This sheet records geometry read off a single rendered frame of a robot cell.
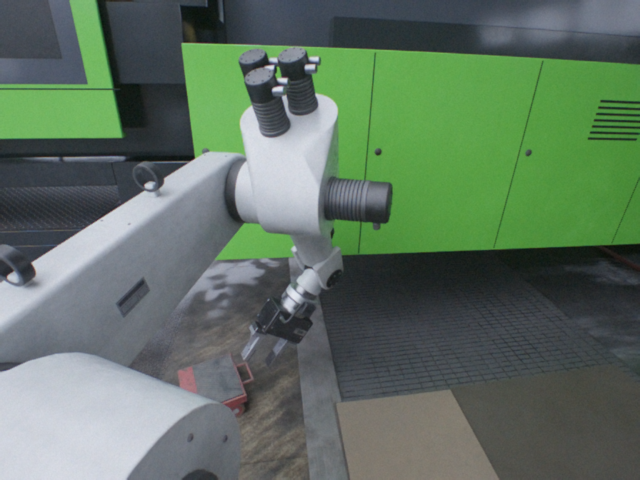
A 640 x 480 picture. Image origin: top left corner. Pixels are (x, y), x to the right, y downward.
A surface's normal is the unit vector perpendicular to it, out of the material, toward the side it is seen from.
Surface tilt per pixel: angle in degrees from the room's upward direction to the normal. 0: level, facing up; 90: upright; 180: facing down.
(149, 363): 0
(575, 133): 90
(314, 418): 0
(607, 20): 90
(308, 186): 61
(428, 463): 0
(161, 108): 90
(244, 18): 90
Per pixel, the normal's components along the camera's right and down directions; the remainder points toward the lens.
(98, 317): 0.96, 0.11
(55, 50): 0.13, 0.44
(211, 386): -0.01, -0.90
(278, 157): -0.22, -0.06
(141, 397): 0.19, -0.98
